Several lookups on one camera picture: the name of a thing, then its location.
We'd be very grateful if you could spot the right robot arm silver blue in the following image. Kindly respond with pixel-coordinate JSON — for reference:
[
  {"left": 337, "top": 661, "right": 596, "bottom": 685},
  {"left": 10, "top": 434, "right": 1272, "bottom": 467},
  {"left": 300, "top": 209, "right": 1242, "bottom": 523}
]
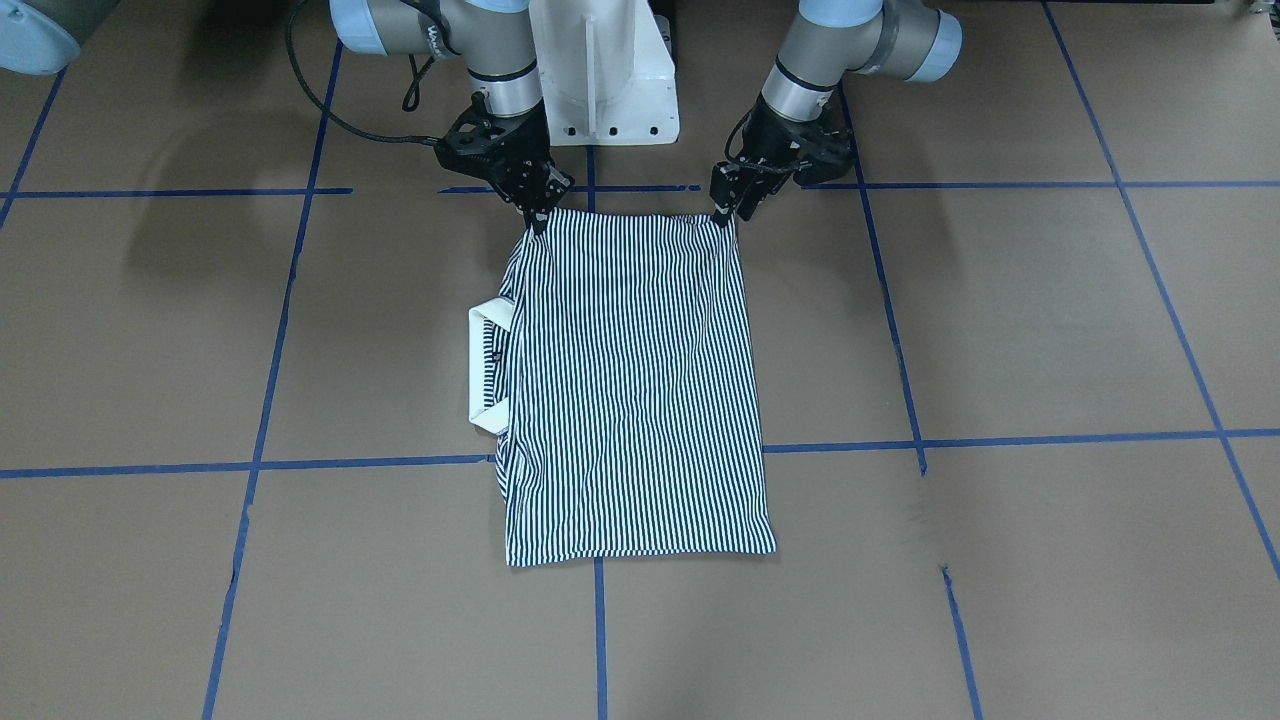
[{"left": 1, "top": 1, "right": 572, "bottom": 233}]

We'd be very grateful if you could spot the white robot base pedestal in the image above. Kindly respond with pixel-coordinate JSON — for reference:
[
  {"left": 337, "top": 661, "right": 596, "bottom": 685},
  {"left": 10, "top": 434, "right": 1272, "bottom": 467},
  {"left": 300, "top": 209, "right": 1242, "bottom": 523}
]
[{"left": 529, "top": 1, "right": 681, "bottom": 147}]

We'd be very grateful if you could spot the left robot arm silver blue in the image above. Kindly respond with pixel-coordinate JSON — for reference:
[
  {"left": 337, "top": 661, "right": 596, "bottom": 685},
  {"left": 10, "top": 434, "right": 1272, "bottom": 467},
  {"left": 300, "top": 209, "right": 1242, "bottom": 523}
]
[{"left": 709, "top": 1, "right": 963, "bottom": 227}]

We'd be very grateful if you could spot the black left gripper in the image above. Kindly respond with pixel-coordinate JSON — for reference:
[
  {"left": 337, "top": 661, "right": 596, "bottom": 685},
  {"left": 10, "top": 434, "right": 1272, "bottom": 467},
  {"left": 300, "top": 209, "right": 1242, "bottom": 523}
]
[{"left": 709, "top": 95, "right": 854, "bottom": 228}]

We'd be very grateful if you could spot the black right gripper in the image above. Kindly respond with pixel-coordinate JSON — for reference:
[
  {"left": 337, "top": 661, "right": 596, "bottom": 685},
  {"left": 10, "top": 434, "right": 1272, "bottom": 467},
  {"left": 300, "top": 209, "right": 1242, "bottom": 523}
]
[{"left": 435, "top": 92, "right": 575, "bottom": 236}]

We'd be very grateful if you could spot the striped polo shirt white collar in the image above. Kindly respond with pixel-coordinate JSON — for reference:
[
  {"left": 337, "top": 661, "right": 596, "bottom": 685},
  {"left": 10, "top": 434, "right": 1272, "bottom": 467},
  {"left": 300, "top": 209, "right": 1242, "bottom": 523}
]
[{"left": 468, "top": 209, "right": 777, "bottom": 568}]

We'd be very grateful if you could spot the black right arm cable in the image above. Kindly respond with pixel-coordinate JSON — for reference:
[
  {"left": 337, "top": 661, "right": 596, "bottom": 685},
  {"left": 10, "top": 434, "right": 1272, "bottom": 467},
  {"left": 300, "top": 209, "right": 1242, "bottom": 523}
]
[{"left": 285, "top": 0, "right": 451, "bottom": 146}]

